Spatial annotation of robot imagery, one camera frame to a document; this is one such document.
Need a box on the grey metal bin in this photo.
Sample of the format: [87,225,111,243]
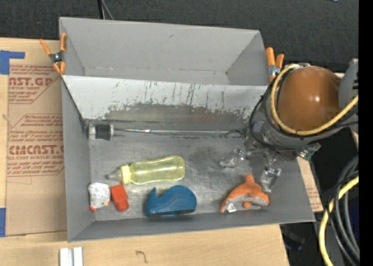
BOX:
[59,16,317,243]

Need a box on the clear tube with black band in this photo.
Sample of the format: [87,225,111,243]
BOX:
[87,123,115,141]

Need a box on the white and orange toy animal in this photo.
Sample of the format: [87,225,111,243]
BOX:
[87,182,112,212]

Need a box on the orange and grey toy dolphin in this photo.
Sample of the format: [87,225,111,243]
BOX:
[220,173,270,214]

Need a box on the blue toy whale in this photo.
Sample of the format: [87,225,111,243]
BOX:
[143,185,198,218]

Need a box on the yellow clear baby bottle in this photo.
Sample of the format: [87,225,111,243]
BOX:
[107,155,187,186]

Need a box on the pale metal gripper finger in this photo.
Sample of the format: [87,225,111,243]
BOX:
[219,146,248,169]
[260,166,282,193]

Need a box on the brown cardboard board, red print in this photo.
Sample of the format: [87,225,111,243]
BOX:
[0,37,325,237]

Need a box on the orange-red plastic block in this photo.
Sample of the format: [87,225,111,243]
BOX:
[110,184,130,212]

